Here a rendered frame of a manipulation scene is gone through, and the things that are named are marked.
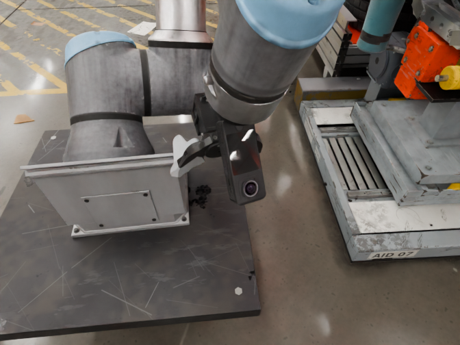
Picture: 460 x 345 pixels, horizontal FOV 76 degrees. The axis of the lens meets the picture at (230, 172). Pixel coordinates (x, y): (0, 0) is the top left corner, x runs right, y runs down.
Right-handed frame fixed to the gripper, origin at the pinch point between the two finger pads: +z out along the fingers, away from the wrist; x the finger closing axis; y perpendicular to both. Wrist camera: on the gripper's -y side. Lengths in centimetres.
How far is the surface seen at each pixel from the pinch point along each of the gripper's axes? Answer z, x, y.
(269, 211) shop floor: 52, -31, -2
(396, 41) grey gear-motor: 21, -90, 44
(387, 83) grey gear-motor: 31, -89, 33
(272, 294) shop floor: 42, -19, -28
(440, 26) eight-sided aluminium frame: -6, -67, 24
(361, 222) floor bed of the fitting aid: 35, -53, -16
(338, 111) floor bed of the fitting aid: 54, -81, 35
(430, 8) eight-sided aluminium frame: -6, -68, 31
